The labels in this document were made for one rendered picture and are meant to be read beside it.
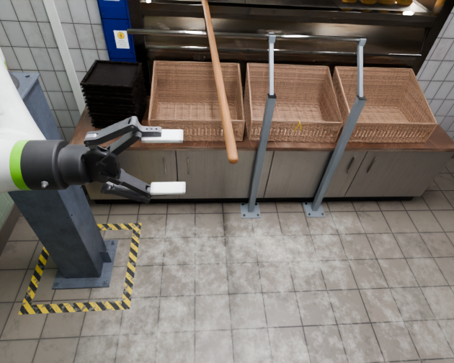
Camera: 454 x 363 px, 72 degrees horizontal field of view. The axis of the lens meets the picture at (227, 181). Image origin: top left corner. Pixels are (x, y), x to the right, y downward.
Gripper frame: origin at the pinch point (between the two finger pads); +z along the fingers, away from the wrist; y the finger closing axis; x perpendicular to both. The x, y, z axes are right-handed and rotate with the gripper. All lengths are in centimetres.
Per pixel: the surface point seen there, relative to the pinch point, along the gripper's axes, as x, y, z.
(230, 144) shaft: -27.4, 18.1, 13.8
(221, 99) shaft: -52, 18, 13
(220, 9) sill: -154, 22, 18
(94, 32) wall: -155, 38, -56
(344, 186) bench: -99, 116, 108
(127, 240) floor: -73, 138, -42
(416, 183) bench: -98, 114, 161
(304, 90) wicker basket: -145, 69, 79
